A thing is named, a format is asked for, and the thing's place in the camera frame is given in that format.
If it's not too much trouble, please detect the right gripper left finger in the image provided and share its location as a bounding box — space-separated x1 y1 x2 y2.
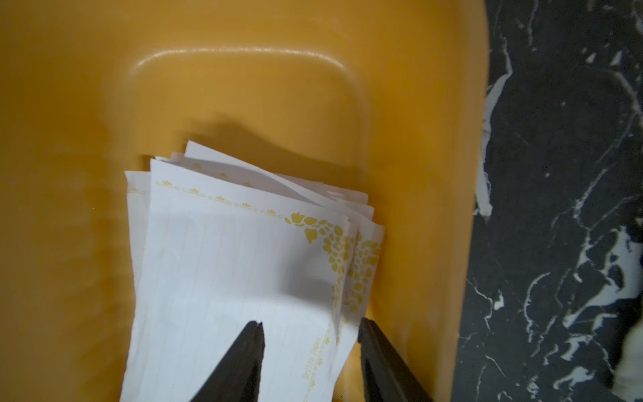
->
192 321 265 402

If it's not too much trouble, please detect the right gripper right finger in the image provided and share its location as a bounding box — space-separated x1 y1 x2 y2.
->
358 318 433 402

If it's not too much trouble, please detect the stack of stationery paper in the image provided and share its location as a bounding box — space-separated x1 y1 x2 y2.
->
120 142 384 401

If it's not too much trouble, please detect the yellow plastic storage box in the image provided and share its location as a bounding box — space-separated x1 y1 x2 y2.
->
1 1 488 401

